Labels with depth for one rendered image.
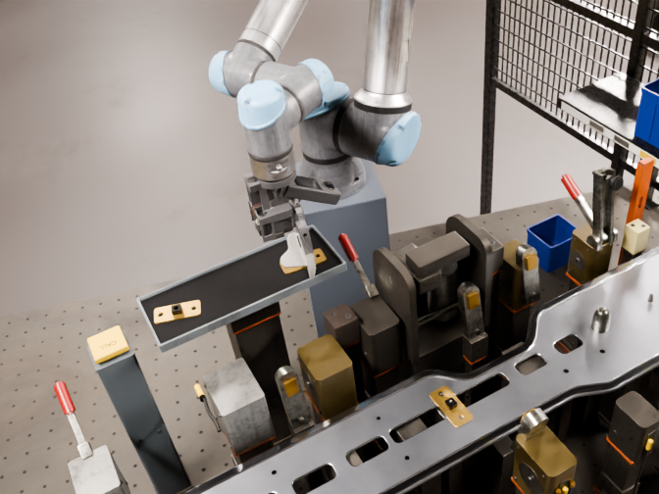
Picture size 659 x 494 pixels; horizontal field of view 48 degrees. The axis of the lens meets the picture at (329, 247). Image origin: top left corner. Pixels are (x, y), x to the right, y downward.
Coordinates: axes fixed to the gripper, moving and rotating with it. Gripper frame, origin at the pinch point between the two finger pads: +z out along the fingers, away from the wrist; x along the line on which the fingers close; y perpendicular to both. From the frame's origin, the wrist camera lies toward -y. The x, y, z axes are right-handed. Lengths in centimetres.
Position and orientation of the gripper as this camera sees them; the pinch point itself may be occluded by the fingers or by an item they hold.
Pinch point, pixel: (301, 254)
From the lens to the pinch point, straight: 139.3
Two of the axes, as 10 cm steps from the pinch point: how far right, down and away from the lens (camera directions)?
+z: 1.1, 7.5, 6.6
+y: -9.2, 3.2, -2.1
